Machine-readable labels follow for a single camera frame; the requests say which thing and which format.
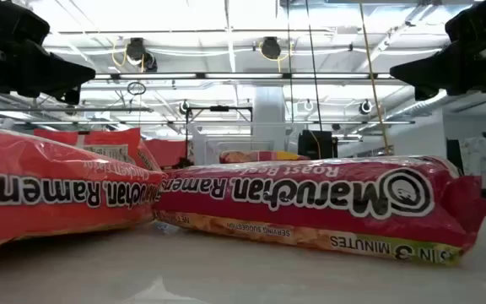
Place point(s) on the black computer case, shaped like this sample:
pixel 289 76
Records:
pixel 310 145

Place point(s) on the dark red beef ramen pack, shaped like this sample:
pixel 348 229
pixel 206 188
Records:
pixel 264 156
pixel 310 219

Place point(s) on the overhead LED light bar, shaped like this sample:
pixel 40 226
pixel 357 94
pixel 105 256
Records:
pixel 243 76

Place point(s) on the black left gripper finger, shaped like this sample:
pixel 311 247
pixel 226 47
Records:
pixel 7 23
pixel 44 74

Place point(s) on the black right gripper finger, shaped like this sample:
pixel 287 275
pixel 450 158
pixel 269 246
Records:
pixel 449 72
pixel 483 23

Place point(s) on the black background rig frame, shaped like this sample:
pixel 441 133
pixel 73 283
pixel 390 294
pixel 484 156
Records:
pixel 219 108

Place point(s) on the orange chicken ramen pack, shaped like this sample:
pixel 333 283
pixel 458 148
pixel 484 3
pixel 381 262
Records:
pixel 57 211
pixel 99 137

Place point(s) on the red background panel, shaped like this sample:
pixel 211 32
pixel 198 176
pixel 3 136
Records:
pixel 167 152

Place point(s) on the white patterned sheet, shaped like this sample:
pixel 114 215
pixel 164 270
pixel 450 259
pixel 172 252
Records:
pixel 479 160

